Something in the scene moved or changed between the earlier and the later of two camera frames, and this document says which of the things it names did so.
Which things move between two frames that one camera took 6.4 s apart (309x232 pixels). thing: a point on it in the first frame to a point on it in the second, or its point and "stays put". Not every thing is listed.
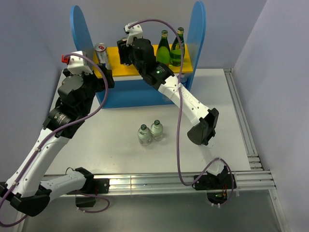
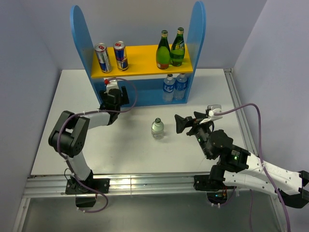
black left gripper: [100, 82] to [124, 99]
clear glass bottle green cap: [157, 131] stays put
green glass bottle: [163, 51] stays put
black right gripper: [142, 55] to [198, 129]
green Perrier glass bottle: [175, 56] stays put
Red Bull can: [101, 50] stays put
